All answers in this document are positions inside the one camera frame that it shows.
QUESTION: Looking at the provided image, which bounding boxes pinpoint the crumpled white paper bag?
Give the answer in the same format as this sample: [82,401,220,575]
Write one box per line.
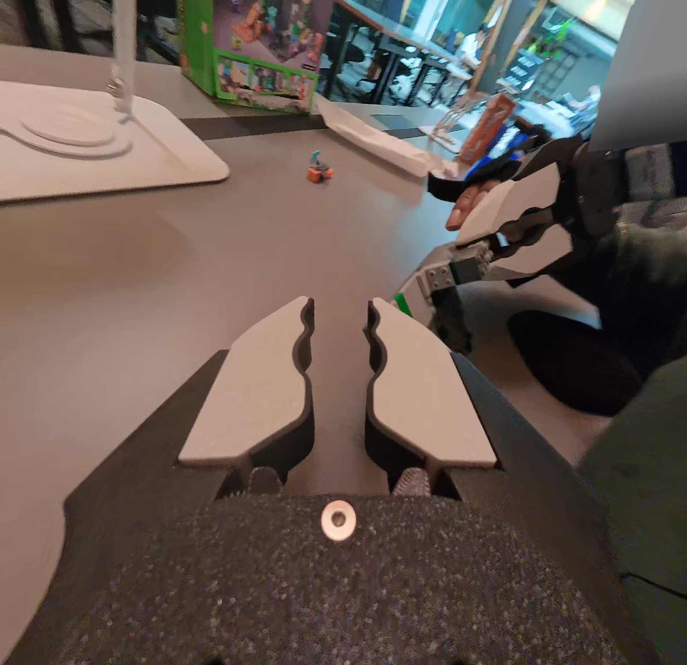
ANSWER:
[314,95,460,179]

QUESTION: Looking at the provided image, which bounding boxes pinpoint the small orange brick figure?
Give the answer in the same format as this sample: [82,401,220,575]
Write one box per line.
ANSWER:
[306,150,337,184]

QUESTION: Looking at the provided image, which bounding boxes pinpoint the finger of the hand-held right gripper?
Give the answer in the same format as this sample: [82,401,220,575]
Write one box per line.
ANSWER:
[490,225,574,282]
[455,162,562,247]

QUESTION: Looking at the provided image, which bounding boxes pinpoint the grey green brick model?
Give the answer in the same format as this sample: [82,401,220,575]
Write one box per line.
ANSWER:
[393,243,493,355]

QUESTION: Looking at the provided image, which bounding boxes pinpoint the person's right forearm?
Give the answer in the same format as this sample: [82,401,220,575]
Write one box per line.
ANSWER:
[585,193,687,376]

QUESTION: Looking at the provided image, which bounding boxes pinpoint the person's right hand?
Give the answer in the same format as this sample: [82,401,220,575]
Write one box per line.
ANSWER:
[445,180,501,232]

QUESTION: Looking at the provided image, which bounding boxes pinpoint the grey desk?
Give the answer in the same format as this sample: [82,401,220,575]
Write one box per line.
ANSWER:
[0,45,615,665]

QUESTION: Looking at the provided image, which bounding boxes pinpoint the orange cardboard box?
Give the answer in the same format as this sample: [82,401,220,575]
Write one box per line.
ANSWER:
[459,93,519,166]

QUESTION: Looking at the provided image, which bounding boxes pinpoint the person's green sweatshirt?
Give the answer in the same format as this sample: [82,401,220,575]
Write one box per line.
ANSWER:
[577,354,687,665]

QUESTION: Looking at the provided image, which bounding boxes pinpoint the green brick toy box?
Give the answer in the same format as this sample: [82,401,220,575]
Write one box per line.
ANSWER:
[176,0,329,114]

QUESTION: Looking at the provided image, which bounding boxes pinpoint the dark cloth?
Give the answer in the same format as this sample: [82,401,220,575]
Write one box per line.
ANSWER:
[507,310,646,417]

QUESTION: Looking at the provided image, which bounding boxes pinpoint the white desk stand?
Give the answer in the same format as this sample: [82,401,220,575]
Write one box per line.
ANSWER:
[0,0,232,203]

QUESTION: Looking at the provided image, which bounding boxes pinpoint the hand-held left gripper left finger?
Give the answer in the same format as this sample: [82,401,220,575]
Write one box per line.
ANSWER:
[177,296,316,470]

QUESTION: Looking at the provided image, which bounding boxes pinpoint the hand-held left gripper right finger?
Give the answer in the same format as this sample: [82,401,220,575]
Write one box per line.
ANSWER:
[364,297,498,470]

